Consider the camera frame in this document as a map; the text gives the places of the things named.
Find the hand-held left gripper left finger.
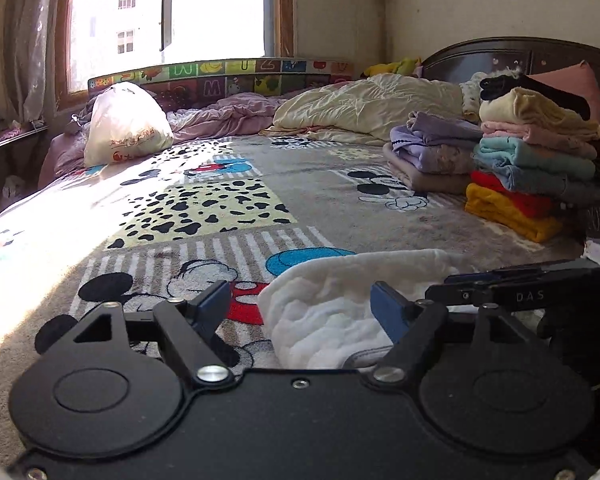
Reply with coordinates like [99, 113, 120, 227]
[70, 280, 237, 391]

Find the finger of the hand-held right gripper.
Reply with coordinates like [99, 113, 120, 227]
[444, 260, 588, 284]
[425, 271, 600, 307]

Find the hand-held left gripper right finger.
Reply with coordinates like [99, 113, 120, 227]
[367, 281, 538, 390]

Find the white quilted garment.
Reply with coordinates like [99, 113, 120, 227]
[257, 248, 481, 371]

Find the yellow knitted folded garment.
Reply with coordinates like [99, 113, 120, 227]
[464, 183, 565, 244]

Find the red folded garment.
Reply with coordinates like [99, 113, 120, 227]
[470, 170, 556, 218]

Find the beige folded cloth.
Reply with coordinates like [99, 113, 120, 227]
[382, 142, 473, 195]

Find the blue denim folded garment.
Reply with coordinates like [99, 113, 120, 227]
[475, 157, 600, 206]

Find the printed cartoon blanket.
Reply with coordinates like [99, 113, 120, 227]
[0, 132, 600, 466]

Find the teal folded garment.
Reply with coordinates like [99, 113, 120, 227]
[472, 137, 597, 181]

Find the purple folded garment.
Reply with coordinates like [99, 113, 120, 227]
[389, 111, 483, 176]

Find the pink folded garment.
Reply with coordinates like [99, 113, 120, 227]
[480, 121, 598, 160]

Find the cream yellow folded garment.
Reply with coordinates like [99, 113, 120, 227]
[478, 87, 600, 142]

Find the pink quilt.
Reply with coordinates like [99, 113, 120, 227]
[167, 87, 341, 143]

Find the black garment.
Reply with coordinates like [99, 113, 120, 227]
[479, 74, 592, 121]

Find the cream quilt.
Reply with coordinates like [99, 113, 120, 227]
[260, 73, 481, 147]

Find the white plastic bag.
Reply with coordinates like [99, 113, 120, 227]
[82, 81, 175, 167]

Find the pink pillow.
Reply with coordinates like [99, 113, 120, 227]
[527, 60, 600, 126]

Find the pink bed sheet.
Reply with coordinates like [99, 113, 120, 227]
[37, 132, 88, 188]

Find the dark wooden headboard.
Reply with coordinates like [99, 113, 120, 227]
[421, 36, 600, 126]

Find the yellow green plush toy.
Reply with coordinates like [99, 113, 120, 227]
[364, 56, 423, 79]

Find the colourful alphabet foam board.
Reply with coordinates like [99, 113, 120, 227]
[87, 58, 355, 97]

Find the small white bag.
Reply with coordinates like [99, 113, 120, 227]
[1, 175, 27, 200]

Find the dark side table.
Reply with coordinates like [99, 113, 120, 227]
[0, 125, 48, 211]

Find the wooden framed window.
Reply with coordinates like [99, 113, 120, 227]
[55, 0, 296, 111]

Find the sheer curtain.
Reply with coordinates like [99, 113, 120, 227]
[0, 0, 73, 126]

